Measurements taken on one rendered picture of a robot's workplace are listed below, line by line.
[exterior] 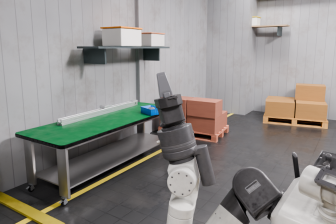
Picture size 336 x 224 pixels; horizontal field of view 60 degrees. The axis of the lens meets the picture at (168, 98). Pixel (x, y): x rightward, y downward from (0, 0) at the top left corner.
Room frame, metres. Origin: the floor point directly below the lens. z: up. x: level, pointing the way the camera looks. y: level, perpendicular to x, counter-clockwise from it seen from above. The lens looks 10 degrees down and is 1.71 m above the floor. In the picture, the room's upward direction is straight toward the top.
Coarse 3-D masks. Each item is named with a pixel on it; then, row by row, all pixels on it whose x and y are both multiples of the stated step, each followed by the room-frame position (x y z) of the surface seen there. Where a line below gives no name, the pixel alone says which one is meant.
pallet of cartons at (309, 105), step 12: (300, 84) 6.74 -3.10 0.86; (312, 84) 6.74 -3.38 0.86; (324, 84) 6.74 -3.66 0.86; (276, 96) 7.11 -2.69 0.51; (300, 96) 6.62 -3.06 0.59; (312, 96) 6.52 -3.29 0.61; (324, 96) 6.42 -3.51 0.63; (276, 108) 6.40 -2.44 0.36; (288, 108) 6.32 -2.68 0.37; (300, 108) 6.22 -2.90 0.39; (312, 108) 6.13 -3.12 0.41; (324, 108) 6.04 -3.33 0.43; (264, 120) 6.47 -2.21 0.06; (288, 120) 6.64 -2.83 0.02; (300, 120) 6.61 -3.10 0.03; (312, 120) 6.11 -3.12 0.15; (324, 120) 6.04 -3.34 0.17
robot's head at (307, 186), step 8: (304, 168) 0.60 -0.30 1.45; (312, 168) 0.59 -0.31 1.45; (304, 176) 0.58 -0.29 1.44; (312, 176) 0.57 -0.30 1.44; (328, 176) 0.57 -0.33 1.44; (304, 184) 0.58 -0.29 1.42; (312, 184) 0.56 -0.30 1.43; (304, 192) 0.58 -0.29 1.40; (312, 192) 0.56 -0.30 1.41; (320, 192) 0.55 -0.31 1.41; (328, 192) 0.54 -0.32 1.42; (320, 200) 0.56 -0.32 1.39; (328, 200) 0.55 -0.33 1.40; (320, 208) 0.58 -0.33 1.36; (328, 208) 0.56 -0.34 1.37; (328, 216) 0.56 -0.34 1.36
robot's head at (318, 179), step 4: (324, 168) 0.56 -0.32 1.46; (320, 172) 0.56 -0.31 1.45; (324, 172) 0.56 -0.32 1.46; (328, 172) 0.55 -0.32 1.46; (332, 172) 0.55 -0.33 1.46; (316, 176) 0.56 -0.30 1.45; (320, 176) 0.55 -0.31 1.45; (332, 176) 0.55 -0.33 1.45; (316, 180) 0.55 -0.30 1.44; (320, 180) 0.55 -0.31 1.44; (324, 180) 0.54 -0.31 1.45; (320, 184) 0.54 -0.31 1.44; (324, 184) 0.54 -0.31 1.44; (328, 184) 0.53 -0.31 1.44; (332, 184) 0.53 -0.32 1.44; (332, 188) 0.52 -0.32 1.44
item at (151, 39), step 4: (144, 32) 5.07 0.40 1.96; (148, 32) 5.02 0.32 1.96; (152, 32) 5.02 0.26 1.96; (156, 32) 5.12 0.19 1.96; (144, 36) 5.08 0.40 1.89; (148, 36) 5.04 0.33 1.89; (152, 36) 5.03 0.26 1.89; (156, 36) 5.13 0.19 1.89; (160, 36) 5.23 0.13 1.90; (144, 40) 5.08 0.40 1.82; (148, 40) 5.04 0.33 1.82; (152, 40) 5.03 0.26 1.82; (156, 40) 5.13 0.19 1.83; (160, 40) 5.23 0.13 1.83; (144, 44) 5.08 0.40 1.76; (148, 44) 5.04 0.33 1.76; (152, 44) 5.03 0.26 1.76; (156, 44) 5.13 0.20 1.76; (160, 44) 5.23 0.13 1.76
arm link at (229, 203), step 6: (228, 192) 0.76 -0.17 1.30; (228, 198) 0.74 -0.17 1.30; (234, 198) 0.73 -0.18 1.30; (222, 204) 0.74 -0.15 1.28; (228, 204) 0.72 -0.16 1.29; (234, 204) 0.72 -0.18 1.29; (240, 204) 0.73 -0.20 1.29; (228, 210) 0.71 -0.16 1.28; (234, 210) 0.71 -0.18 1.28; (240, 210) 0.71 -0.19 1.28; (234, 216) 0.70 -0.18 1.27; (240, 216) 0.70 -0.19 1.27; (246, 216) 0.71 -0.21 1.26; (246, 222) 0.71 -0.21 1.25
